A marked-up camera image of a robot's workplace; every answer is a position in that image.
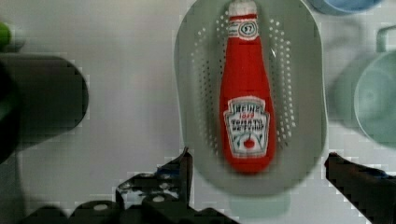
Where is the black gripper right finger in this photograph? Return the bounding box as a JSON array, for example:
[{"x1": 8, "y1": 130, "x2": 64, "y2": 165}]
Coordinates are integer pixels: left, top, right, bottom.
[{"x1": 324, "y1": 153, "x2": 396, "y2": 224}]

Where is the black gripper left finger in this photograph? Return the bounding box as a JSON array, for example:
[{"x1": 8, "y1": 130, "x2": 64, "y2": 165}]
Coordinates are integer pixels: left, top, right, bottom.
[{"x1": 18, "y1": 148, "x2": 239, "y2": 224}]

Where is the red plush ketchup bottle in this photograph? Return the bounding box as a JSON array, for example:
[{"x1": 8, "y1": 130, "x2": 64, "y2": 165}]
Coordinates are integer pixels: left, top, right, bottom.
[{"x1": 219, "y1": 0, "x2": 276, "y2": 175}]

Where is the green strainer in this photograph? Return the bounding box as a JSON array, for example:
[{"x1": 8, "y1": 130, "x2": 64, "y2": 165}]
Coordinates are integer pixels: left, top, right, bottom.
[{"x1": 175, "y1": 0, "x2": 327, "y2": 220}]

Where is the green mug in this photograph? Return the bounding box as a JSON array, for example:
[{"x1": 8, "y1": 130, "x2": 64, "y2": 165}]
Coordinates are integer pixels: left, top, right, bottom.
[{"x1": 332, "y1": 25, "x2": 396, "y2": 148}]

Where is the black cylinder cup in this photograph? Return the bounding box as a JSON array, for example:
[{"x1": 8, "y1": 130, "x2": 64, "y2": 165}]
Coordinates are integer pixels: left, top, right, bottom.
[{"x1": 1, "y1": 53, "x2": 89, "y2": 161}]

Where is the blue cup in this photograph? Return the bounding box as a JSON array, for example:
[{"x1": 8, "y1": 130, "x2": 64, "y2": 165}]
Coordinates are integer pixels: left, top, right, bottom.
[{"x1": 306, "y1": 0, "x2": 384, "y2": 16}]

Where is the green marker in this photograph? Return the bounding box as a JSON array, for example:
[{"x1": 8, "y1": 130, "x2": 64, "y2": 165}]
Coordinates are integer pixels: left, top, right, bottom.
[{"x1": 0, "y1": 21, "x2": 25, "y2": 52}]

